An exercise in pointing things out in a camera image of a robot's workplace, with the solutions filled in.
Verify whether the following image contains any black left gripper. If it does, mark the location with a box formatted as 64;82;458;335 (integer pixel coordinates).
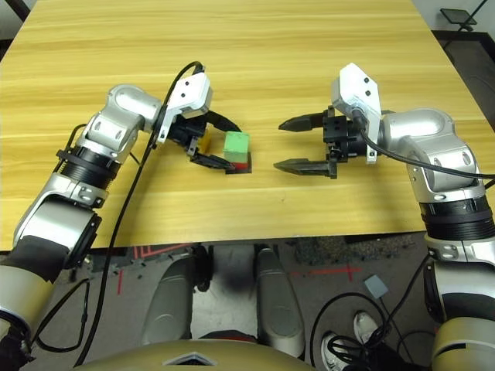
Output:
166;110;244;173

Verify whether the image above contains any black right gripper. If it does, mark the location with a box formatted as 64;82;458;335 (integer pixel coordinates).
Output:
272;106;367;181

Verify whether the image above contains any green wooden block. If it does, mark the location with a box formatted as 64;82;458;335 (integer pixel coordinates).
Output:
223;131;251;165

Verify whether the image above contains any black square marker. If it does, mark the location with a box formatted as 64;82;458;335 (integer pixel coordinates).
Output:
226;152;254;175

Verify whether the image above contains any dark speckled floor mat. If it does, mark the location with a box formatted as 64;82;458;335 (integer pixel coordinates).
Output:
292;233;417;267

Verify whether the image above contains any black mat with red lines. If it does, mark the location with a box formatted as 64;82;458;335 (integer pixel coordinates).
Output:
88;243;194;271

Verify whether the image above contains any small grey box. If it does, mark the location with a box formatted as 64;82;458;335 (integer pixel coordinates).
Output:
363;274;389;298

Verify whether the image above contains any grey robot right leg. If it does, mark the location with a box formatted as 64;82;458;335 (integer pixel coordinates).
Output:
255;247;306;359

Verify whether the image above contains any grey robot leg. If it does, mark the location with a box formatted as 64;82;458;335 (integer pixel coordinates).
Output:
255;247;306;359
141;257;194;347

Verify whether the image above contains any grey robot left leg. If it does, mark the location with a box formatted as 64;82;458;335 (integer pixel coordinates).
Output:
141;257;194;347

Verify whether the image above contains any white sneaker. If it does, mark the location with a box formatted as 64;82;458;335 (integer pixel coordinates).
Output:
323;332;353;371
353;311;382;345

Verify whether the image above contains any tan robot torso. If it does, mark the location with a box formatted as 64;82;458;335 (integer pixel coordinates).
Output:
73;338;314;371

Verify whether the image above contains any black metal leg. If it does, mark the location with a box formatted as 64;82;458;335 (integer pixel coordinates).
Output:
10;0;31;22

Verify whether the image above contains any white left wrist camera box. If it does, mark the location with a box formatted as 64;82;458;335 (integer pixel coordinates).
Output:
154;73;214;145

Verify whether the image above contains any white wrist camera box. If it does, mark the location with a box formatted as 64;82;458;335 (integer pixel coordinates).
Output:
154;73;214;145
330;63;384;165

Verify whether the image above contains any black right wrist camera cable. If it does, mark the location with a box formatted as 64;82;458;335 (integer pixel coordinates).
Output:
347;106;486;179

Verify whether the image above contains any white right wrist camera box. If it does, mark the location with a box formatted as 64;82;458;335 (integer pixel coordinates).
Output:
330;63;384;165

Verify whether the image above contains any black floor cable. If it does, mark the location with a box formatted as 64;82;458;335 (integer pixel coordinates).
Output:
309;254;434;371

